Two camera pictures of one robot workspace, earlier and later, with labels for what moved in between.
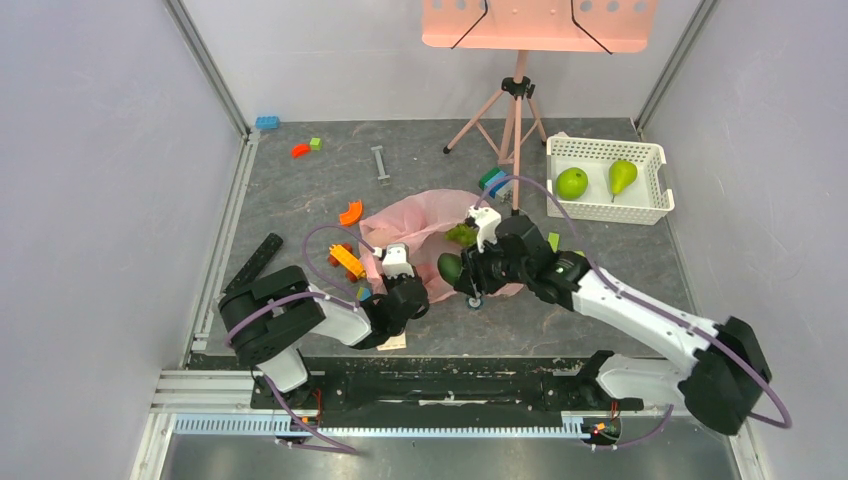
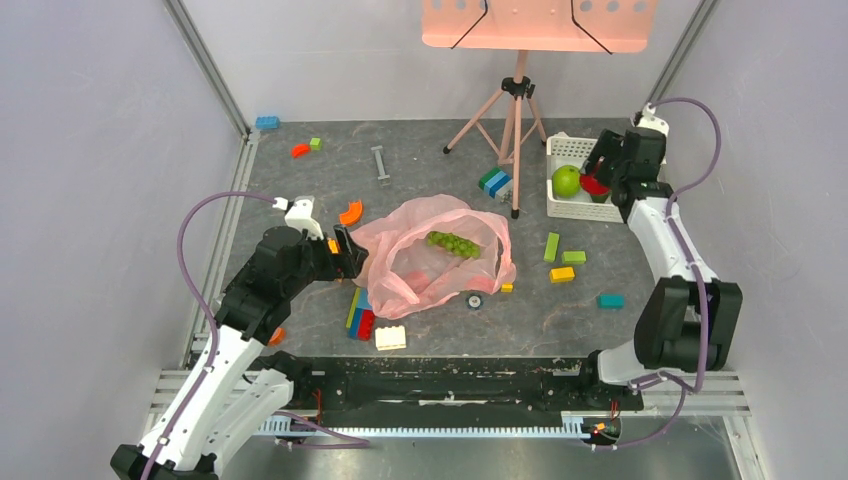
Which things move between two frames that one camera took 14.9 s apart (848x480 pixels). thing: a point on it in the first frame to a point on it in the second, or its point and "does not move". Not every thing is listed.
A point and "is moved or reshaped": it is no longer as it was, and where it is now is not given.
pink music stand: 534,26 does not move
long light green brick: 553,238 does not move
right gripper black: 475,266 to 610,162
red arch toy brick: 299,150 does not move
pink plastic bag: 420,220 is moved or reshaped
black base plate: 445,392 does not move
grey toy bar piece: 383,178 does not move
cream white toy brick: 394,343 does not move
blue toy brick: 267,122 does not move
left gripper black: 389,282 to 346,263
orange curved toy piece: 352,216 does not move
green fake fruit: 463,235 to 453,244
